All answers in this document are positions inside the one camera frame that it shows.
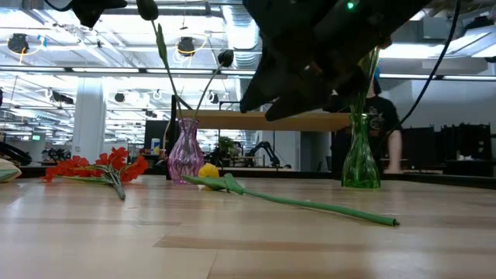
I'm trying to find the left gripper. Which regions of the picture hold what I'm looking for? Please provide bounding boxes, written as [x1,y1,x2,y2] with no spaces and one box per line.
[71,0,128,29]

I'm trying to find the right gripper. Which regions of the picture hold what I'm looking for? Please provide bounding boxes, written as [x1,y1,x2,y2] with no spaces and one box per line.
[239,0,369,122]

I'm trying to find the black artificial tulip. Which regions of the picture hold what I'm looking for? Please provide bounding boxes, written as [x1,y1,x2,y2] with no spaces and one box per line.
[136,0,184,120]

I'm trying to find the thin-stemmed black tulip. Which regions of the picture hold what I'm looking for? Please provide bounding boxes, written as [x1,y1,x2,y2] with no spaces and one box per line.
[192,49,235,120]

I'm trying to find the orange artificial flower bunch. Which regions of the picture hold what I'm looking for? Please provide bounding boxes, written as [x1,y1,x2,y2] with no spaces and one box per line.
[350,36,392,117]

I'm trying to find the yellow artificial tulip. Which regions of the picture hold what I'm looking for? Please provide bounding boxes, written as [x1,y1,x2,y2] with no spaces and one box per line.
[181,162,401,228]

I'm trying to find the green glass vase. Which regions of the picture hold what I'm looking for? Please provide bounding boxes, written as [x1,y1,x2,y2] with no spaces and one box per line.
[341,112,382,190]

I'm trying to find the purple glass vase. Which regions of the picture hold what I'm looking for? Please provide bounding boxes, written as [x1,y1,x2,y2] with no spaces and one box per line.
[167,118,205,184]

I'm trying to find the cream artificial tulip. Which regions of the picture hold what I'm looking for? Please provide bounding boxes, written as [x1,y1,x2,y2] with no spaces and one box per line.
[0,157,23,184]

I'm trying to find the wooden shelf with black legs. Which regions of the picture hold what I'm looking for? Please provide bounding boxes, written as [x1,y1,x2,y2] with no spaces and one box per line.
[166,95,367,181]

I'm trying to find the potted green plant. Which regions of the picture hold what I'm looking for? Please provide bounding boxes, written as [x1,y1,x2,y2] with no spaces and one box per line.
[215,136,238,166]

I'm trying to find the long ceiling light strip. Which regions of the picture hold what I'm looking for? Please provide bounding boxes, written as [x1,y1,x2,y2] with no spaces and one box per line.
[0,65,496,81]

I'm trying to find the person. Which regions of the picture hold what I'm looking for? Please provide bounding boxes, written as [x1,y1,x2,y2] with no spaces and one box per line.
[332,66,405,175]

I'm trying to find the white building column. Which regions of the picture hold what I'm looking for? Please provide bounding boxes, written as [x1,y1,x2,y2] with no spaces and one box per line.
[71,77,107,164]

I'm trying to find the black monitor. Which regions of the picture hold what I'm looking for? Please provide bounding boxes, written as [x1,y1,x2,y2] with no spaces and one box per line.
[143,119,171,150]

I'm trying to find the red artificial flower bunch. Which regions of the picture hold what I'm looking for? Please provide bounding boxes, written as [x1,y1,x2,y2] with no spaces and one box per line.
[42,146,150,202]

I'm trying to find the black cabinet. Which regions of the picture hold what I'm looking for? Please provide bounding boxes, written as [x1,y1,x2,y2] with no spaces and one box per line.
[439,122,493,162]

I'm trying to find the black background rig frame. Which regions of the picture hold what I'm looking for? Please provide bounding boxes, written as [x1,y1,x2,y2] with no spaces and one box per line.
[218,99,277,171]

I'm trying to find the silver ventilation duct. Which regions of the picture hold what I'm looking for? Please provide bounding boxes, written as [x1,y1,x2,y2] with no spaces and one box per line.
[222,0,265,113]

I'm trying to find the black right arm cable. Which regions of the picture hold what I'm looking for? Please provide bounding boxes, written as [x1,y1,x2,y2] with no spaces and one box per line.
[374,0,462,156]

